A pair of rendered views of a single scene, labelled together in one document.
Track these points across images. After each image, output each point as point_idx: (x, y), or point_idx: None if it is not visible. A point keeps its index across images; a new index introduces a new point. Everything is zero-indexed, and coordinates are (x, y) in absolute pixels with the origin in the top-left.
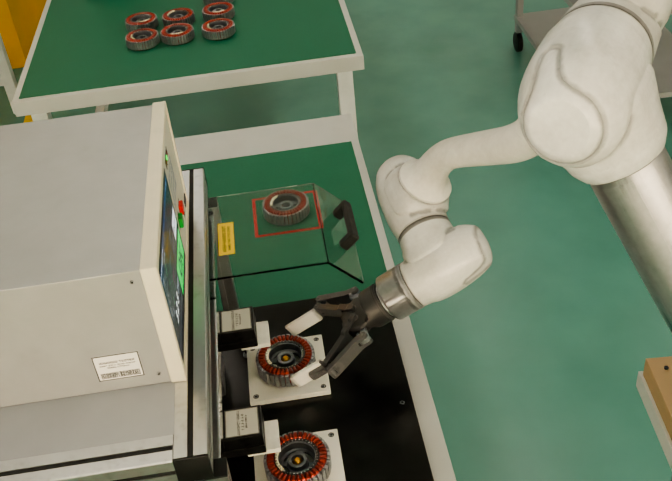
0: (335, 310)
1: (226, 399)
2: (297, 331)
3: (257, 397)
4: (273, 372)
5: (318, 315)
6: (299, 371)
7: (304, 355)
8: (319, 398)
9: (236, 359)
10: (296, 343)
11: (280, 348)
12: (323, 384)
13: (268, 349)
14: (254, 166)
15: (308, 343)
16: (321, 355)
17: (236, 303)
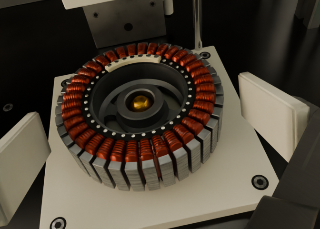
0: (274, 193)
1: (87, 51)
2: (247, 113)
3: (63, 85)
4: (72, 78)
5: (293, 141)
6: (20, 124)
7: (127, 140)
8: (39, 220)
9: (185, 45)
10: (181, 113)
11: (180, 88)
12: (64, 224)
13: (154, 56)
14: None
15: (176, 143)
16: (188, 206)
17: None
